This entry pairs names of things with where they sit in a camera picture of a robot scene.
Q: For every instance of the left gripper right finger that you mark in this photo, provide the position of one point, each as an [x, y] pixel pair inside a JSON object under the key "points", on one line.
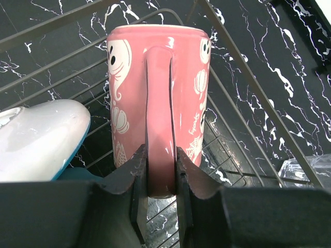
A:
{"points": [[212, 215]]}

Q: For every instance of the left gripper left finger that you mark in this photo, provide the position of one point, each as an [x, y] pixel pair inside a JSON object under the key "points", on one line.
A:
{"points": [[78, 213]]}

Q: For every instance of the white watermelon plate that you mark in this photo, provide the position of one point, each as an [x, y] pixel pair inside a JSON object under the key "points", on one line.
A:
{"points": [[38, 142]]}

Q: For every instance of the pink mug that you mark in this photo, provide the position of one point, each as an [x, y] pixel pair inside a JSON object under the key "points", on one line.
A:
{"points": [[158, 81]]}

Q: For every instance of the teal scalloped plate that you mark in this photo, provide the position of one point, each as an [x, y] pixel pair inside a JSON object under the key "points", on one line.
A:
{"points": [[75, 173]]}

